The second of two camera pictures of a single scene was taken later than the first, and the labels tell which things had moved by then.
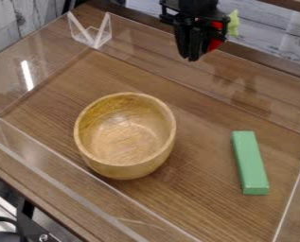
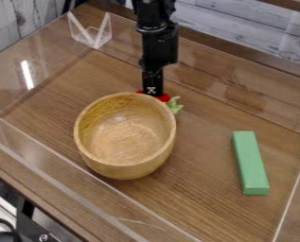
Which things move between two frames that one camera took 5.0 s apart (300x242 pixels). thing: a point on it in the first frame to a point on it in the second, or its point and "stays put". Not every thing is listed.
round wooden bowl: (125, 133) stays put
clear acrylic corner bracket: (90, 36) stays put
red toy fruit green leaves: (233, 27) to (170, 101)
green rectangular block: (251, 166) stays put
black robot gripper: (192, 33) to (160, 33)
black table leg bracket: (29, 231) stays put
